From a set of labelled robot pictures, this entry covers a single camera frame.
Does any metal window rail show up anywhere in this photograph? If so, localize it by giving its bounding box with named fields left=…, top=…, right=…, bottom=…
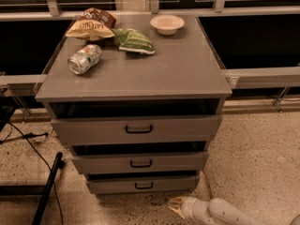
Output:
left=0, top=67, right=300, bottom=89

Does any grey drawer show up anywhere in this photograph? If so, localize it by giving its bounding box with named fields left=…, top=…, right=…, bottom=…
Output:
left=52, top=99, right=222, bottom=145
left=87, top=171, right=200, bottom=194
left=72, top=142, right=208, bottom=175

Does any silver soda can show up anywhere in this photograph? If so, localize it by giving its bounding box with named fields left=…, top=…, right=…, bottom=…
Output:
left=67, top=44, right=102, bottom=75

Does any brown chip bag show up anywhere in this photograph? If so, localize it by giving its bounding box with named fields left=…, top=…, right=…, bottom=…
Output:
left=66, top=7, right=116, bottom=41

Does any white bowl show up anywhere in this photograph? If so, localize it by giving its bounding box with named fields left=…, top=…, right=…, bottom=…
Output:
left=150, top=15, right=185, bottom=36

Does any grey middle drawer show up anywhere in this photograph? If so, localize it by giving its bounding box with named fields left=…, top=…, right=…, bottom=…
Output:
left=72, top=142, right=208, bottom=175

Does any grey drawer cabinet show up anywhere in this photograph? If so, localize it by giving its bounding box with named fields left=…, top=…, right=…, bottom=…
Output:
left=35, top=13, right=233, bottom=192

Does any grey top drawer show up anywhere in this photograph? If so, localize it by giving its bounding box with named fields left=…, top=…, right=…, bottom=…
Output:
left=52, top=99, right=222, bottom=145

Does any black cable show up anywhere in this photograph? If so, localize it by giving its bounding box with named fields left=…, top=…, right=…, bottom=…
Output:
left=0, top=121, right=65, bottom=225

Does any green chip bag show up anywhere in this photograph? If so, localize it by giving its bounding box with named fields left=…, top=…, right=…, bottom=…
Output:
left=112, top=28, right=156, bottom=55

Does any grey bottom drawer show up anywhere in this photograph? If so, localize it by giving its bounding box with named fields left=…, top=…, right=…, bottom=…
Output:
left=87, top=171, right=200, bottom=194

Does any black stand leg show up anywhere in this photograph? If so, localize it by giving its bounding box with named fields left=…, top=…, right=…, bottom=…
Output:
left=32, top=152, right=63, bottom=225

